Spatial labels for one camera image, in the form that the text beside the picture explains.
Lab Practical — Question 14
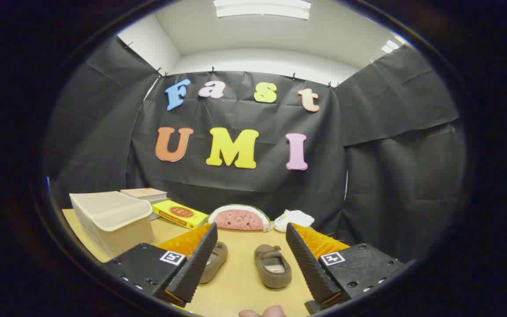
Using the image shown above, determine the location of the yellow book with red circle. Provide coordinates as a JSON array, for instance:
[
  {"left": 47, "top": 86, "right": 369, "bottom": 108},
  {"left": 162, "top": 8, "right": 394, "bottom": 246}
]
[{"left": 152, "top": 200, "right": 209, "bottom": 230}]

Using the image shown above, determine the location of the white plush toy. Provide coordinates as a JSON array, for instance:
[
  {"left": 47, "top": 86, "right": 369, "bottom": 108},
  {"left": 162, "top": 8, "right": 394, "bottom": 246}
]
[{"left": 274, "top": 210, "right": 315, "bottom": 233}]

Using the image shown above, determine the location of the brown fuzzy shoe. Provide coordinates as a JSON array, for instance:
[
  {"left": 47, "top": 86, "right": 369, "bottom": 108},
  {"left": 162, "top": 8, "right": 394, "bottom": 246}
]
[
  {"left": 254, "top": 244, "right": 293, "bottom": 289},
  {"left": 199, "top": 241, "right": 228, "bottom": 284}
]

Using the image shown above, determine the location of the beige storage box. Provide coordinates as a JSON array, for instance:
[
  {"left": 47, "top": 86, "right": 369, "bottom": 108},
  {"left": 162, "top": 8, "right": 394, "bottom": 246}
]
[{"left": 69, "top": 191, "right": 155, "bottom": 259}]

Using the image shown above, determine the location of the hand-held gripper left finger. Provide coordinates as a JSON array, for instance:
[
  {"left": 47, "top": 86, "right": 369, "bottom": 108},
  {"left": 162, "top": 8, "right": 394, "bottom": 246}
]
[{"left": 103, "top": 222, "right": 219, "bottom": 309}]

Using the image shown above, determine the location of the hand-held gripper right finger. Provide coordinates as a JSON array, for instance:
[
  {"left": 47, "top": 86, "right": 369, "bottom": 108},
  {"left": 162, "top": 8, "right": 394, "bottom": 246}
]
[{"left": 285, "top": 222, "right": 406, "bottom": 314}]

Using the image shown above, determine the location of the watermelon slice plush toy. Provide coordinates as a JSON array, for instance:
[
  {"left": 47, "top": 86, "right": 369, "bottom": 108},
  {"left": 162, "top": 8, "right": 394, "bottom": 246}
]
[{"left": 208, "top": 204, "right": 272, "bottom": 232}]

